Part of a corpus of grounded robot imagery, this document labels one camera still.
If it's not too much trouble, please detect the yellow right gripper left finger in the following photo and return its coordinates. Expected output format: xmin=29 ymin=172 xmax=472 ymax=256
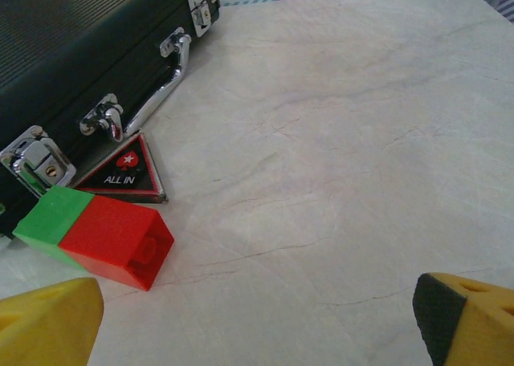
xmin=0 ymin=277 xmax=105 ymax=366

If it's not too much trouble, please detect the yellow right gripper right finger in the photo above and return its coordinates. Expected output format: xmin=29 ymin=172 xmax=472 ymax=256
xmin=413 ymin=272 xmax=514 ymax=366

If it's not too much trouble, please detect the green toy brick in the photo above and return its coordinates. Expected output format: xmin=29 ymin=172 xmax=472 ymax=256
xmin=12 ymin=185 xmax=96 ymax=271

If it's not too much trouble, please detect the red toy brick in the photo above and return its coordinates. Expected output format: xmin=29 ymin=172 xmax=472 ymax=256
xmin=59 ymin=195 xmax=176 ymax=293

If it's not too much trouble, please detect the black triangular all-in token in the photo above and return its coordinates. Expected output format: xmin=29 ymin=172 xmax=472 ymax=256
xmin=73 ymin=130 xmax=170 ymax=205

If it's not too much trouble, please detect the black ribbed carrying case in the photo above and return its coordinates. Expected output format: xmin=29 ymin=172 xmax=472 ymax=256
xmin=0 ymin=0 xmax=222 ymax=241

